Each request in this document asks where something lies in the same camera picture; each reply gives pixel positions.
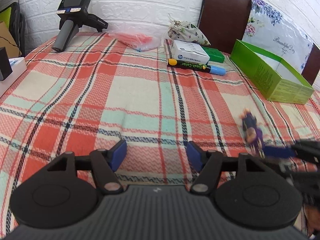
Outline small green box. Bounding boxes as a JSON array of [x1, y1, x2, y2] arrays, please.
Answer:
[[202, 46, 225, 63]]

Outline plastic bag pink items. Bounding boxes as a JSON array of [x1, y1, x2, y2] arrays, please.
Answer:
[[108, 31, 161, 51]]

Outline purple figure keychain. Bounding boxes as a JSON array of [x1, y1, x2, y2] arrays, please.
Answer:
[[240, 108, 265, 158]]

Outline white box with black block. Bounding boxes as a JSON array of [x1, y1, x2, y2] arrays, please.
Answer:
[[0, 47, 27, 97]]

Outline plaid red green bedspread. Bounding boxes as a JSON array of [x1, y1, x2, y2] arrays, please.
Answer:
[[1, 33, 319, 236]]

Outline dark brown headboard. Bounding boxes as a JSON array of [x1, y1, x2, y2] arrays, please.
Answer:
[[198, 0, 319, 87]]

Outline large green open box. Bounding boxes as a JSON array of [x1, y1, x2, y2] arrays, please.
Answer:
[[230, 40, 314, 105]]

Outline cardboard piece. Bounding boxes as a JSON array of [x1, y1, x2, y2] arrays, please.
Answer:
[[0, 21, 21, 59]]

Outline black handheld camera grip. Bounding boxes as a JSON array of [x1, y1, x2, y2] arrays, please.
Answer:
[[52, 0, 108, 53]]

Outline white HP box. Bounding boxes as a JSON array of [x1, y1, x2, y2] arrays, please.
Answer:
[[171, 40, 210, 64]]

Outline floral drawstring pouch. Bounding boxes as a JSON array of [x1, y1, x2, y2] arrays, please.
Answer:
[[161, 14, 210, 46]]

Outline floral Beautiful Day pillow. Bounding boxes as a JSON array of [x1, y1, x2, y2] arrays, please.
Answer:
[[242, 0, 313, 73]]

